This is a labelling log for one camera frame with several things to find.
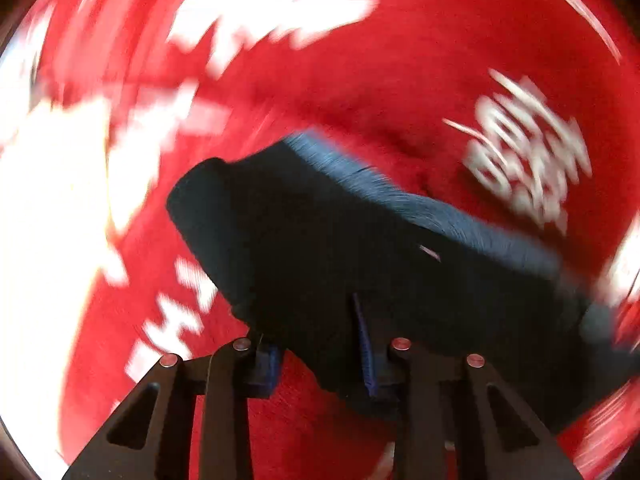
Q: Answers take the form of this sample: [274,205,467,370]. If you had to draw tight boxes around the black pants with blue trim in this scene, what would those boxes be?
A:
[166,130,640,433]

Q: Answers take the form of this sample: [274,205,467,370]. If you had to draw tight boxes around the cream cloth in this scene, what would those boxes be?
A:
[0,95,118,480]

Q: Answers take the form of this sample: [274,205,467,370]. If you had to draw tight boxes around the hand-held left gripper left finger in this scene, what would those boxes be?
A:
[62,337,286,480]

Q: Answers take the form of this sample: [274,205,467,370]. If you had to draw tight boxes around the red printed blanket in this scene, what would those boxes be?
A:
[0,0,640,480]

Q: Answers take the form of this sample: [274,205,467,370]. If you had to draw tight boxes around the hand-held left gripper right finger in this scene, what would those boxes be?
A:
[350,292,584,480]

